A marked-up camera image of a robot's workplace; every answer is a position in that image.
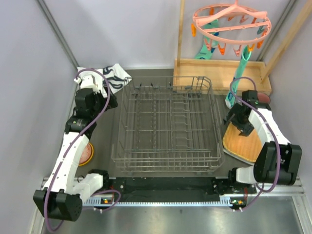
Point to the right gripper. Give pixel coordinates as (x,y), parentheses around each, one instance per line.
(236,109)

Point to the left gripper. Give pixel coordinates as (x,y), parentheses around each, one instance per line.
(100,96)

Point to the yellow woven-pattern plate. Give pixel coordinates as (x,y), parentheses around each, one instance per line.
(247,147)

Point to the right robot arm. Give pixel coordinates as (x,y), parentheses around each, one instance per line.
(278,161)

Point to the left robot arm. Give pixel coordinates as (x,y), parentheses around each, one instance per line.
(60,198)

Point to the black floral square plate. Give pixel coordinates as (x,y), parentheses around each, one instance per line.
(237,157)

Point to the teal patterned sock front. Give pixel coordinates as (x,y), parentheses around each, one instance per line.
(230,99)

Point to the white printed cloth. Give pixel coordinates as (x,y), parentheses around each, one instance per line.
(116,76)

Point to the pink ceramic mug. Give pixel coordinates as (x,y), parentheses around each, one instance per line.
(263,98)

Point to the red patterned bowl yellow rim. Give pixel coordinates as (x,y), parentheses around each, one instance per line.
(87,155)

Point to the pink round clothes hanger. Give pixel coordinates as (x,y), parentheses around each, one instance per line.
(224,24)

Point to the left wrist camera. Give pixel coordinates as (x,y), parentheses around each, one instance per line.
(91,82)

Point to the wooden tray frame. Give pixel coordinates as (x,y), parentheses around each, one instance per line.
(221,72)

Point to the grey wire dish rack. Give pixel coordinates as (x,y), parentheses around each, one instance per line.
(168,124)

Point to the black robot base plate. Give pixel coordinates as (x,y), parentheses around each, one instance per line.
(174,189)

